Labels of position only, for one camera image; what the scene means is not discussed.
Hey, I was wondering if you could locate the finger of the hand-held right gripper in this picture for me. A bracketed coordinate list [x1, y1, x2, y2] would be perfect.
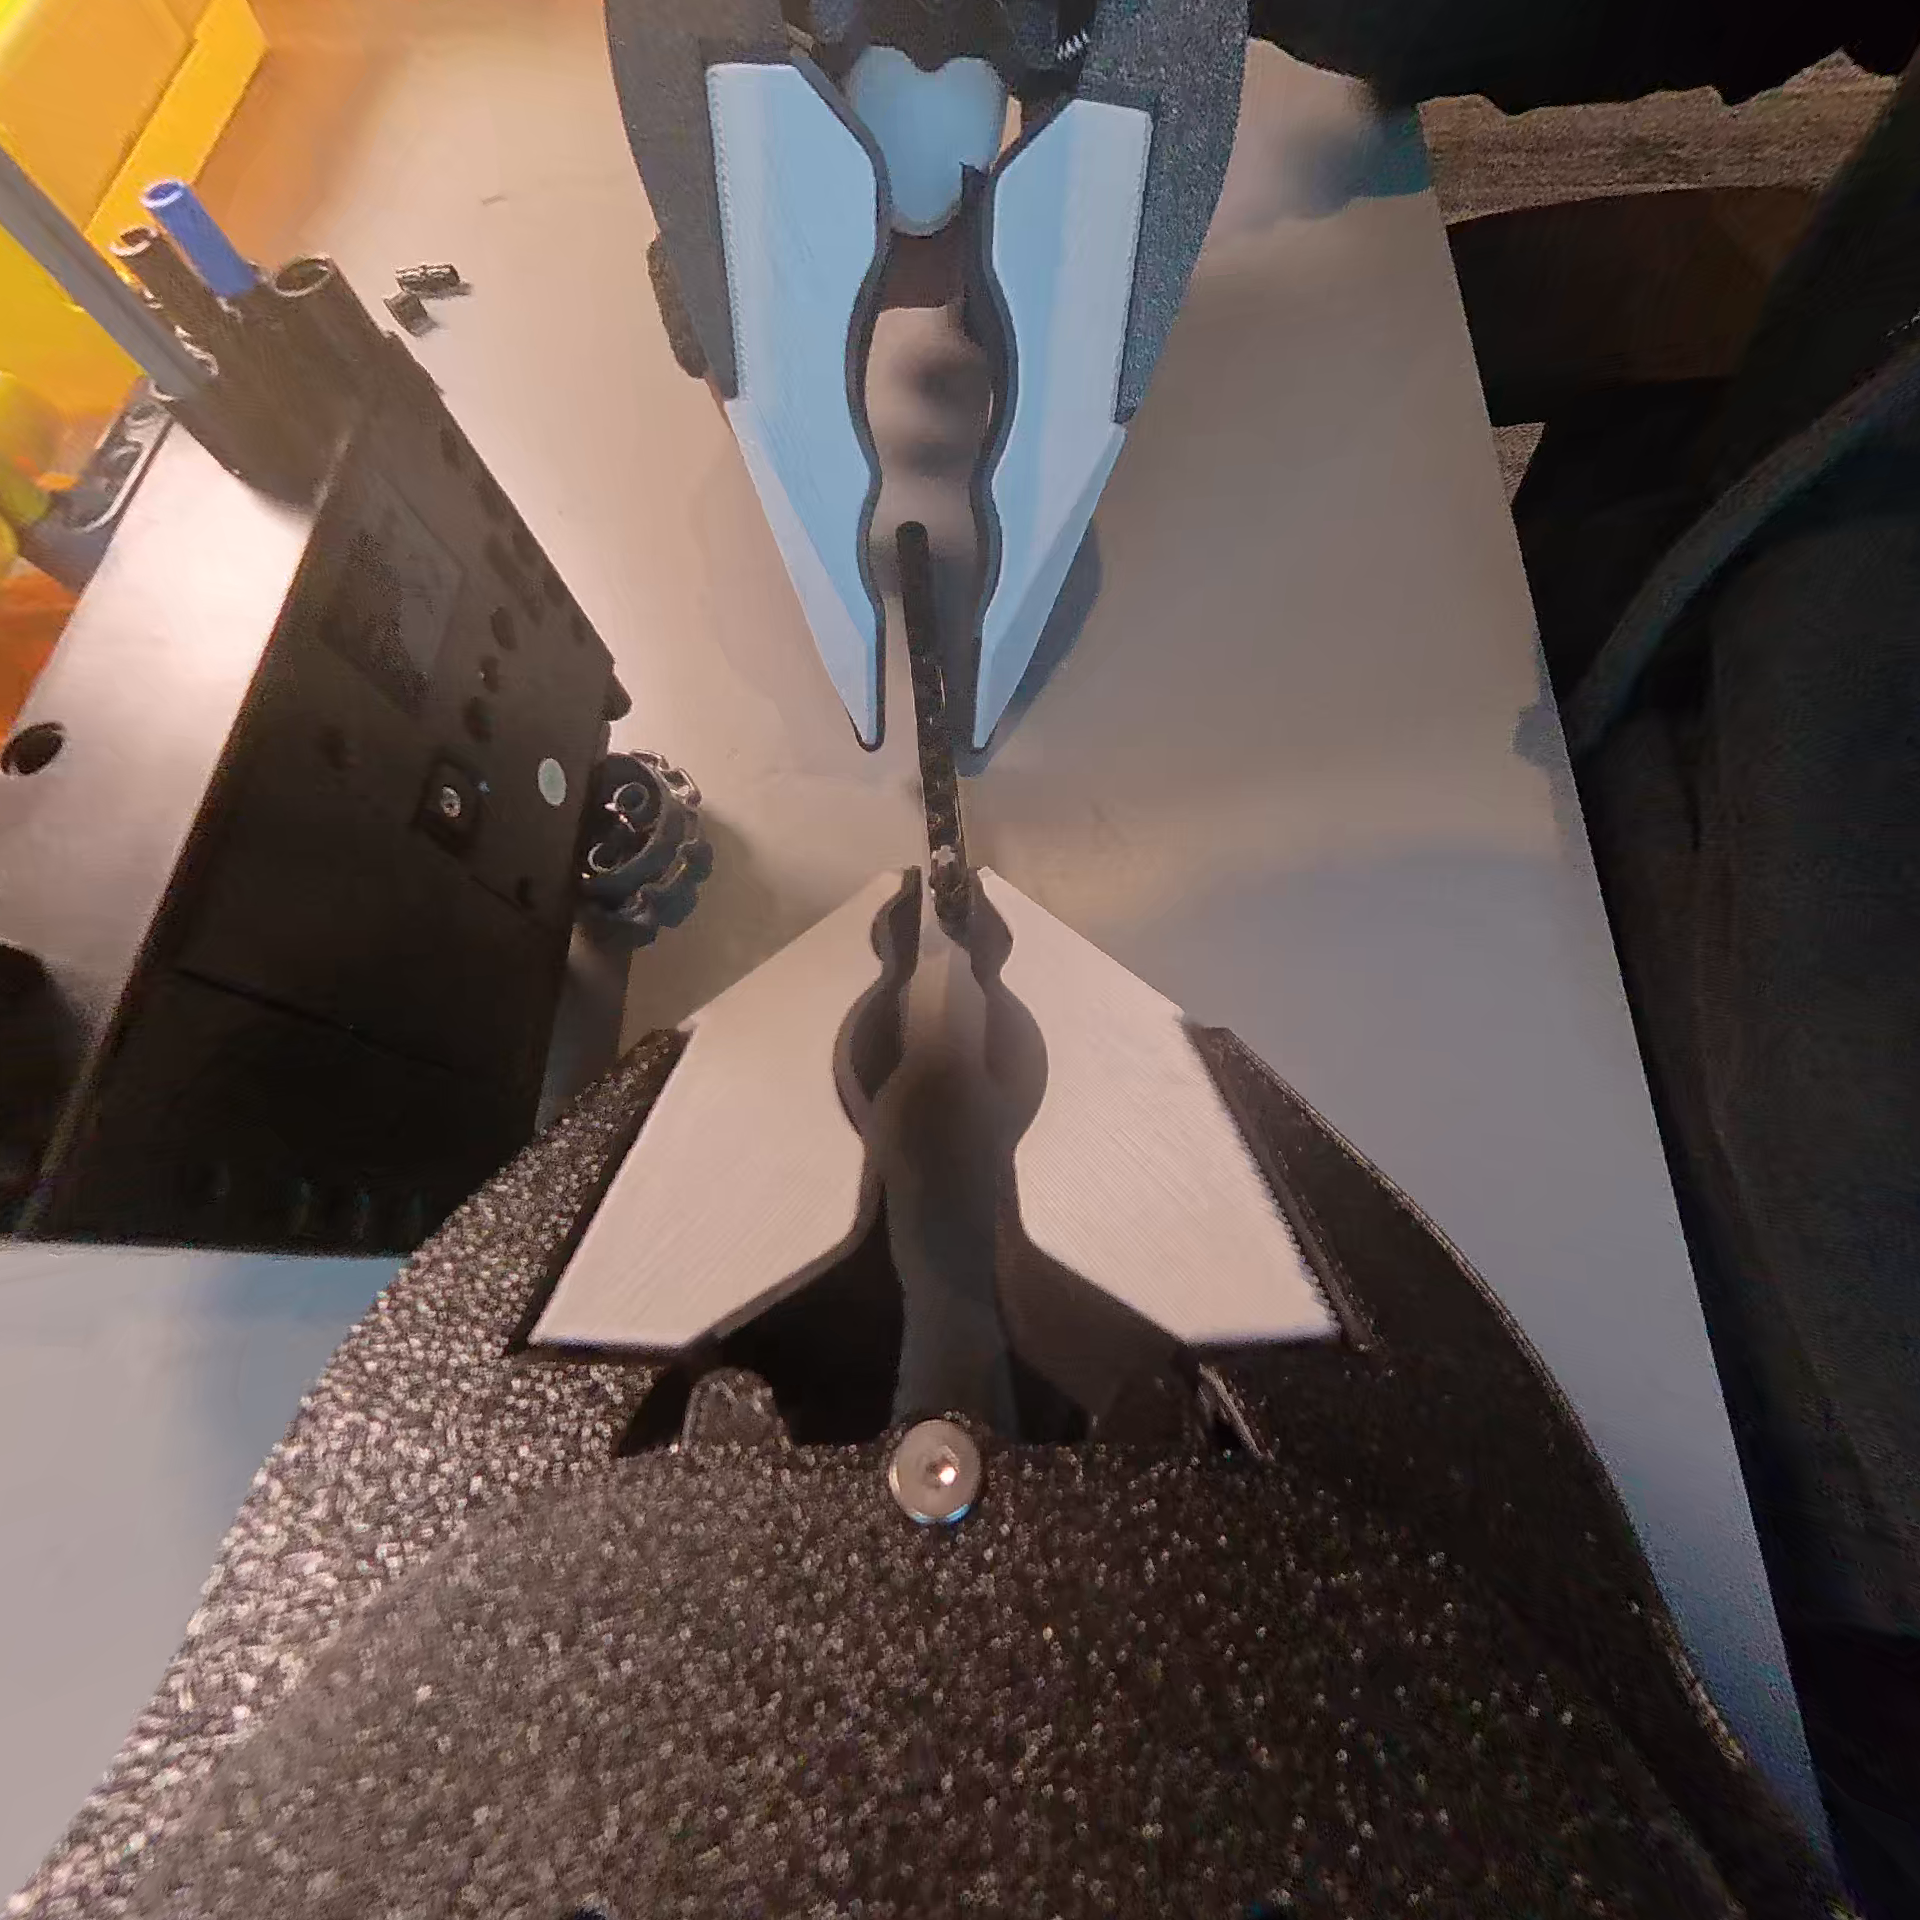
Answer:
[955, 101, 1162, 752]
[707, 56, 907, 760]

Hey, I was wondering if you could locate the grey desk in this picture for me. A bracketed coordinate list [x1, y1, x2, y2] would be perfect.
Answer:
[0, 0, 1838, 1893]

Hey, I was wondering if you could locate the long black toy beam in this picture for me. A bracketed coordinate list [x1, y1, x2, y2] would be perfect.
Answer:
[894, 518, 977, 936]

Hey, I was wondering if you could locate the yellow toy block robot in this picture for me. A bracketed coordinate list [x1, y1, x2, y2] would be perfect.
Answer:
[0, 178, 720, 1251]

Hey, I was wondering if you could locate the grey metal axle rod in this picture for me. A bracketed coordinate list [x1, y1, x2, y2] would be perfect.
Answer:
[0, 136, 219, 416]

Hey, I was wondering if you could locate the yellow plastic bin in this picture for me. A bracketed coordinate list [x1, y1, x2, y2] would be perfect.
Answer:
[0, 0, 269, 393]

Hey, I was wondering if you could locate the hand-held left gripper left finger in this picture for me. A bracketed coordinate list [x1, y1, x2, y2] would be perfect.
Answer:
[535, 870, 917, 1351]

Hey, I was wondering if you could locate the person in black hoodie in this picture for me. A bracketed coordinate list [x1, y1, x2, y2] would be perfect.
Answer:
[1440, 120, 1920, 1920]

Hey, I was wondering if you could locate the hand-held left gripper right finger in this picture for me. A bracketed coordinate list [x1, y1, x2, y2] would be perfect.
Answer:
[960, 870, 1341, 1351]

